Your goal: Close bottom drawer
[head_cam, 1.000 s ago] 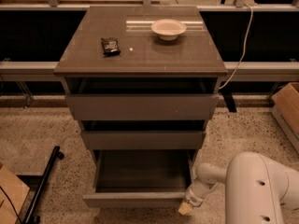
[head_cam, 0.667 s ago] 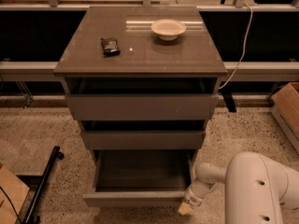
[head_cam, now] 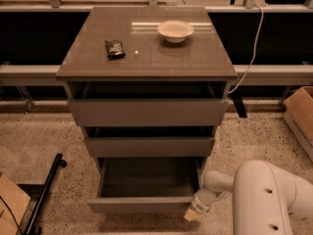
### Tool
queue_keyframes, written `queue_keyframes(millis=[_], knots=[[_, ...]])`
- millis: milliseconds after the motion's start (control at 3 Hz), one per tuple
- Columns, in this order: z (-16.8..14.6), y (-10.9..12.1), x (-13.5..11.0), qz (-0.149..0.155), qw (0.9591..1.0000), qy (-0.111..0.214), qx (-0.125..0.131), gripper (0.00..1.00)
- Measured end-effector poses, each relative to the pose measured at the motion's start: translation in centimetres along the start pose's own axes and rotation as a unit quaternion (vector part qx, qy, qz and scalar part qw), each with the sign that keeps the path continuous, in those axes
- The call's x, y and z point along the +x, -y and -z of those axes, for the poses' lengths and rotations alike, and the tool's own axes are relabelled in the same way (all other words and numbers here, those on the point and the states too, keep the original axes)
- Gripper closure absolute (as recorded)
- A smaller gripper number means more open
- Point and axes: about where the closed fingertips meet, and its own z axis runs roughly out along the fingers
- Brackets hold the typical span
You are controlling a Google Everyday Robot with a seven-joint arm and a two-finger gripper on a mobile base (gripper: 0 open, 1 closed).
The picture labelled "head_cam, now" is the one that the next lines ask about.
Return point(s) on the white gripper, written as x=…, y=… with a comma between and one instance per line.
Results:
x=198, y=207

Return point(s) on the grey bottom drawer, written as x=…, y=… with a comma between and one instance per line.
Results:
x=147, y=184

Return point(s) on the grey drawer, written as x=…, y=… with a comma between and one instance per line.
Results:
x=148, y=104
x=161, y=141
x=147, y=184

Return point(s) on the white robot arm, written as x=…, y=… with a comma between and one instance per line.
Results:
x=265, y=198

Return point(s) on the grey middle drawer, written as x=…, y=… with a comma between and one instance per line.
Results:
x=161, y=141

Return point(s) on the grey drawer cabinet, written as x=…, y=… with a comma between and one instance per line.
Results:
x=148, y=56

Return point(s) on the grey top drawer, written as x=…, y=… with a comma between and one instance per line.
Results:
x=148, y=104

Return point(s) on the right cardboard box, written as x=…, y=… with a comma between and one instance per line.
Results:
x=299, y=117

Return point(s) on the cardboard box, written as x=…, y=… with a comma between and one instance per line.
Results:
x=13, y=205
x=299, y=117

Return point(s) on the black metal stand leg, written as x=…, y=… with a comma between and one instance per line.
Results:
x=44, y=189

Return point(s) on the left cardboard box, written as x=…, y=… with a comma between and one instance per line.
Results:
x=13, y=205

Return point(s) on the black snack packet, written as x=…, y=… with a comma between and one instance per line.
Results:
x=114, y=49

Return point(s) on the white paper bowl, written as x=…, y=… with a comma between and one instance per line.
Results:
x=175, y=31

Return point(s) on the black bracket behind cabinet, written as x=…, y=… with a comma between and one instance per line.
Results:
x=237, y=98

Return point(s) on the metal railing frame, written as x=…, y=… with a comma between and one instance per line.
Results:
x=38, y=75

